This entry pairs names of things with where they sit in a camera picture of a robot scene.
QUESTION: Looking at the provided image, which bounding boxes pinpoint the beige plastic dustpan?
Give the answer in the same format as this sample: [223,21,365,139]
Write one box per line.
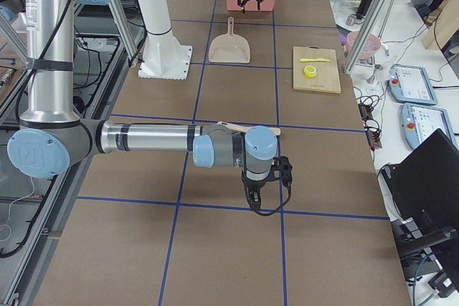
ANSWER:
[208,16,251,64]

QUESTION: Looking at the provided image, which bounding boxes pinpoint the beige brush with black bristles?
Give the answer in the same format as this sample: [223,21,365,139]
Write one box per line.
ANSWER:
[217,121,281,136]

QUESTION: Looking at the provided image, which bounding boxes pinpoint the yellow plastic knife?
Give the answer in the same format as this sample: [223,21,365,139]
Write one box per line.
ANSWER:
[299,57,331,63]

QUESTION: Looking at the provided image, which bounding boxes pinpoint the yellow lemon slices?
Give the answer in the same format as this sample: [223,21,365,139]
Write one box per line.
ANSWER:
[303,65,317,78]

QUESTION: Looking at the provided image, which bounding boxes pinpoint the bamboo cutting board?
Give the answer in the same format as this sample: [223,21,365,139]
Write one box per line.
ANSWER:
[293,47,341,94]

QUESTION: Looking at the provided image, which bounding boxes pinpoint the black bottle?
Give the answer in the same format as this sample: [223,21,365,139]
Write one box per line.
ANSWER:
[356,0,372,19]

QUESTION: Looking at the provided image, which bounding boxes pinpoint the pink bowl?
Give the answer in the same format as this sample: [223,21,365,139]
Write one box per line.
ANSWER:
[346,31,382,61]

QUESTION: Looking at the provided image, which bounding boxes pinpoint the black laptop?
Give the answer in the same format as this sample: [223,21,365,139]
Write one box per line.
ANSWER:
[382,129,458,267]

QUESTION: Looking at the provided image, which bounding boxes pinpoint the far teach pendant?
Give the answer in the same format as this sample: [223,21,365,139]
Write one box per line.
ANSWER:
[388,64,437,105]

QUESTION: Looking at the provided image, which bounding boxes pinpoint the teach pendant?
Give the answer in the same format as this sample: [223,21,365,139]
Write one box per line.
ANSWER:
[388,64,437,105]
[401,102,458,149]

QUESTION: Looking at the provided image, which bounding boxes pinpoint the near teach pendant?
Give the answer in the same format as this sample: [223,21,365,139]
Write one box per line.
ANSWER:
[401,102,458,149]

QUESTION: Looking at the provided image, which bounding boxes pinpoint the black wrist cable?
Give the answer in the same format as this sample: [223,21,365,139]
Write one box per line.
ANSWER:
[250,162,293,217]

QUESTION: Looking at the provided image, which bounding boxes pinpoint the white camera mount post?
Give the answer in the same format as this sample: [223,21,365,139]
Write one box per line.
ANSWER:
[138,0,193,80]

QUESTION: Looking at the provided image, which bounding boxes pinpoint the aluminium frame post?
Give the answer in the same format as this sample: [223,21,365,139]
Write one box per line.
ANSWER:
[343,0,386,75]

